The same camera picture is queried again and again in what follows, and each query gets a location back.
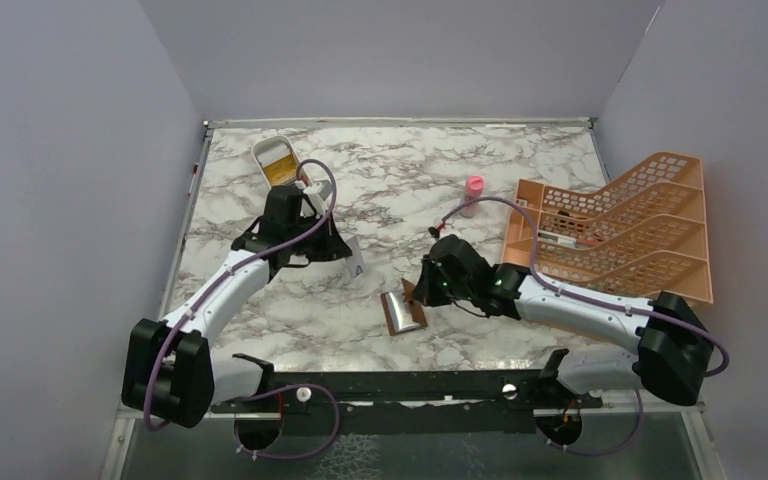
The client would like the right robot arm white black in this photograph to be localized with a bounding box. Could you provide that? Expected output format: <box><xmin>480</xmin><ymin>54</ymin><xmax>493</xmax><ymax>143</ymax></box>
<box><xmin>410</xmin><ymin>235</ymin><xmax>715</xmax><ymax>407</ymax></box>

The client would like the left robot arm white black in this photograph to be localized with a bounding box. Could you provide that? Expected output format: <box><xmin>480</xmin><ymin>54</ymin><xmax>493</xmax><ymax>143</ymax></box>
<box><xmin>121</xmin><ymin>182</ymin><xmax>352</xmax><ymax>428</ymax></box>

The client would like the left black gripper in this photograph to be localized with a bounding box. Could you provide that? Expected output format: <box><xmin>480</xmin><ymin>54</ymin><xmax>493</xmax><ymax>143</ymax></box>
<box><xmin>287</xmin><ymin>210</ymin><xmax>353</xmax><ymax>262</ymax></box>

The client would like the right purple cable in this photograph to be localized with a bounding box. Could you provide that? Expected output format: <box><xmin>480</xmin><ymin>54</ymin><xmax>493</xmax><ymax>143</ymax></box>
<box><xmin>428</xmin><ymin>196</ymin><xmax>731</xmax><ymax>379</ymax></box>

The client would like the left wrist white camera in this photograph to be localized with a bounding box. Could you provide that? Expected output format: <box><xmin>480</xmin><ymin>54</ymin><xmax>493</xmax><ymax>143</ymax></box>
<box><xmin>295</xmin><ymin>180</ymin><xmax>333</xmax><ymax>218</ymax></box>

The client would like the white oblong plastic tray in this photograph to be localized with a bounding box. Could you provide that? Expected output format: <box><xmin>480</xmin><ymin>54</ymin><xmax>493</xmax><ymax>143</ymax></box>
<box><xmin>251</xmin><ymin>135</ymin><xmax>332</xmax><ymax>233</ymax></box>

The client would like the pink small bottle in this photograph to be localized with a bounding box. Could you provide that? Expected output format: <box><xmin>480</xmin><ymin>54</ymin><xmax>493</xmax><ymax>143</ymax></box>
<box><xmin>459</xmin><ymin>176</ymin><xmax>485</xmax><ymax>218</ymax></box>

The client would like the purple cable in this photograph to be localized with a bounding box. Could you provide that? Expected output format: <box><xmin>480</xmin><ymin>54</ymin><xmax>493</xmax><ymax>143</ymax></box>
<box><xmin>428</xmin><ymin>196</ymin><xmax>731</xmax><ymax>379</ymax></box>
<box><xmin>142</xmin><ymin>158</ymin><xmax>339</xmax><ymax>433</ymax></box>

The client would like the orange plastic file organizer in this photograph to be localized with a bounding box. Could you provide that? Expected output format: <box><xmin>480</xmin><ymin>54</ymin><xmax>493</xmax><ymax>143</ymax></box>
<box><xmin>501</xmin><ymin>152</ymin><xmax>714</xmax><ymax>308</ymax></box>

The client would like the aluminium table frame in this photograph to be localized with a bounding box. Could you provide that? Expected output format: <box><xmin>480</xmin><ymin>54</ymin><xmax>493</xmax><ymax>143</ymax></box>
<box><xmin>121</xmin><ymin>126</ymin><xmax>722</xmax><ymax>460</ymax></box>

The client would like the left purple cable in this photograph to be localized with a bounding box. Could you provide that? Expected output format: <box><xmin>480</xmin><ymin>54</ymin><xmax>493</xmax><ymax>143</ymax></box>
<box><xmin>142</xmin><ymin>158</ymin><xmax>339</xmax><ymax>433</ymax></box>

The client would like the brown leather card holder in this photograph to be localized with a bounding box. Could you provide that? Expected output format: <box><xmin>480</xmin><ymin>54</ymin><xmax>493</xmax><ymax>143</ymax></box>
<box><xmin>380</xmin><ymin>278</ymin><xmax>428</xmax><ymax>336</ymax></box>

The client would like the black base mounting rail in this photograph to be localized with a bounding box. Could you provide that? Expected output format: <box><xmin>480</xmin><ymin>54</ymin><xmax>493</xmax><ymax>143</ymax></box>
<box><xmin>209</xmin><ymin>350</ymin><xmax>602</xmax><ymax>442</ymax></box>

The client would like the white credit card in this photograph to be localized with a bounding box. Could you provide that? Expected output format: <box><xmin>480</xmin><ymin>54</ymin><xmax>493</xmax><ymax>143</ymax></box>
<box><xmin>346</xmin><ymin>236</ymin><xmax>366</xmax><ymax>279</ymax></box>

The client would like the stack of credit cards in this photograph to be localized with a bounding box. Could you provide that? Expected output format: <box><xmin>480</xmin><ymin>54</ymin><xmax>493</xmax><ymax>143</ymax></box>
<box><xmin>259</xmin><ymin>144</ymin><xmax>296</xmax><ymax>186</ymax></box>

